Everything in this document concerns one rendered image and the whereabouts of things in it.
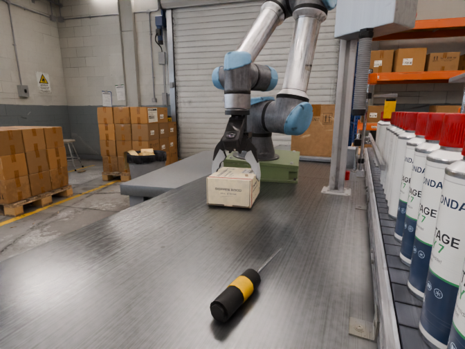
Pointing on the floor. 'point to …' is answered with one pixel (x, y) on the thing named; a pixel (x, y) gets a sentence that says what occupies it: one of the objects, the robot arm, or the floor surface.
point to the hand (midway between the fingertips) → (234, 180)
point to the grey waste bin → (144, 168)
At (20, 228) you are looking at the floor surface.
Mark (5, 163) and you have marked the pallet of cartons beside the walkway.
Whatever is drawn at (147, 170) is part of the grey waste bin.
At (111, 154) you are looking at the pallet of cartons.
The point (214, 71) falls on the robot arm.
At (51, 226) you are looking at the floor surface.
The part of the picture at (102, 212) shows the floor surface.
